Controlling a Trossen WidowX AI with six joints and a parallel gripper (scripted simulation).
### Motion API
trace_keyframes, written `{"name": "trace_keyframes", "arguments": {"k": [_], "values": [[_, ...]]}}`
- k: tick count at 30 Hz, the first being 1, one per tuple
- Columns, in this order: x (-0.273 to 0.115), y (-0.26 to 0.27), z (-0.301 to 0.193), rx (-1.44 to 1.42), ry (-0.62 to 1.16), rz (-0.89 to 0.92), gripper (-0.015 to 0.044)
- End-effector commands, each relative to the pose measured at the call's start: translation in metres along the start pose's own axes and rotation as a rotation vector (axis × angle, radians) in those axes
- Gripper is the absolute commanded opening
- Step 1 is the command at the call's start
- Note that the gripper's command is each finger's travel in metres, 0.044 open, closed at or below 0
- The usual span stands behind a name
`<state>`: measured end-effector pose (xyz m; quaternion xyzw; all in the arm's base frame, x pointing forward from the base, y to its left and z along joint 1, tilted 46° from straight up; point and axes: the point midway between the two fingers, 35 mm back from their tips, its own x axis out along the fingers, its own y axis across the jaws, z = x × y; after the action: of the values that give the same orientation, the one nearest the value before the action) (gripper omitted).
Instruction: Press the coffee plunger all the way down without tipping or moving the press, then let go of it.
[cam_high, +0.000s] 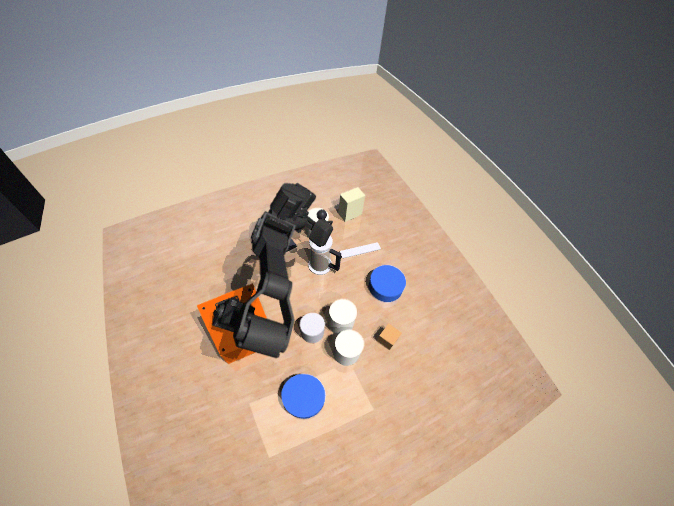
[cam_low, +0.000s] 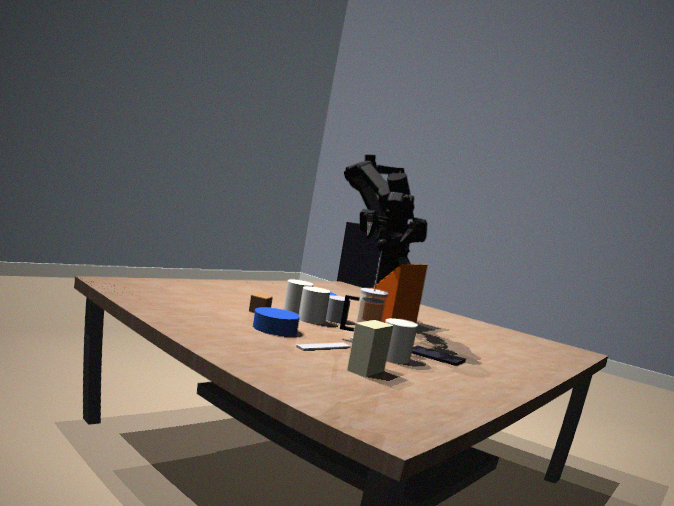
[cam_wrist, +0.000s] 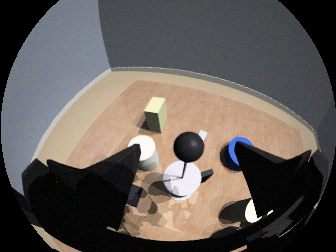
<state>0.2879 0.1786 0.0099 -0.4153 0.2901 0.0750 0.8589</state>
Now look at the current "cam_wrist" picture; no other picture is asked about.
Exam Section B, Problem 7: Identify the white flat bar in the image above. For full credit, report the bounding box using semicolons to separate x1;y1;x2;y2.
199;130;208;142

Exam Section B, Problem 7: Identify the blue cylinder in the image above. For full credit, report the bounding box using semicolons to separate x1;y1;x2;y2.
224;137;253;171

